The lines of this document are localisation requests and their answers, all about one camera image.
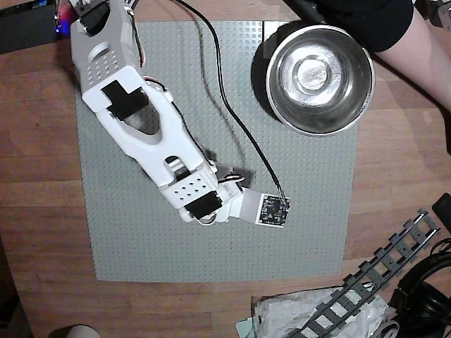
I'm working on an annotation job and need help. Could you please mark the black box device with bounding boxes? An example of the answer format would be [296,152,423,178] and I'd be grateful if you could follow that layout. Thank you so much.
[0,0,59,56]

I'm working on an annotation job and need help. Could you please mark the white round cup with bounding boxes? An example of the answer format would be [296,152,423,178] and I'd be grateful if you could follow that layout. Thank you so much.
[48,323,100,338]

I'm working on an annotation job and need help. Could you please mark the black camera cable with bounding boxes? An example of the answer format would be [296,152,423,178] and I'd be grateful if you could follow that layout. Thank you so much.
[172,0,287,204]

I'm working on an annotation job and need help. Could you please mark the grey lego train track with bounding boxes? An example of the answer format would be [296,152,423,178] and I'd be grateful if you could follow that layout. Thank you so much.
[281,207,442,338]

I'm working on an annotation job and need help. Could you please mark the pale teal paper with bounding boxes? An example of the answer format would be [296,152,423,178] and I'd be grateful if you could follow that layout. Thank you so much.
[235,315,261,338]

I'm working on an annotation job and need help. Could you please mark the black headphones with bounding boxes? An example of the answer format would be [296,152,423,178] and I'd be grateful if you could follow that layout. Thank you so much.
[388,237,451,338]

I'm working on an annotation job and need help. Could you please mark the small light grey plate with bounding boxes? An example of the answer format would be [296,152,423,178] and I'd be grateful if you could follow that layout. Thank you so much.
[262,20,283,38]

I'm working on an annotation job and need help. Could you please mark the black shirt sleeve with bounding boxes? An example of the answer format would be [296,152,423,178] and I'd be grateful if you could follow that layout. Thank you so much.
[315,0,415,54]

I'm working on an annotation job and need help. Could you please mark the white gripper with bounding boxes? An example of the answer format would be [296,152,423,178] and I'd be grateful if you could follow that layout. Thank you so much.
[211,182,247,225]

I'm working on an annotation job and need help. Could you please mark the grey lego baseplate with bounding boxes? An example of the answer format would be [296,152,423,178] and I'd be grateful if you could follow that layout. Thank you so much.
[75,20,360,282]

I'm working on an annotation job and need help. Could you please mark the stainless steel bowl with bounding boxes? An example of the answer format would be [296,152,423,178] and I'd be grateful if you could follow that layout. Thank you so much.
[264,21,376,137]

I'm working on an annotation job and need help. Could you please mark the wrist camera circuit board mount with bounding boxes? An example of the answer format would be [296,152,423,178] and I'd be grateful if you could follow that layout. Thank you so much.
[242,189,292,229]

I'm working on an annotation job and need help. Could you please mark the grey round wheel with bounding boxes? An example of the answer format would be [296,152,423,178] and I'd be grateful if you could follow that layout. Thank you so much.
[381,318,401,338]

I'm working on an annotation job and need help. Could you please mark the black rectangular object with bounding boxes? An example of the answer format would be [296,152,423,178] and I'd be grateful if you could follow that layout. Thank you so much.
[431,192,451,221]

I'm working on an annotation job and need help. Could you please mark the crumpled white plastic bag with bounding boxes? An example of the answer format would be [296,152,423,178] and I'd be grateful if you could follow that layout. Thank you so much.
[253,287,390,338]

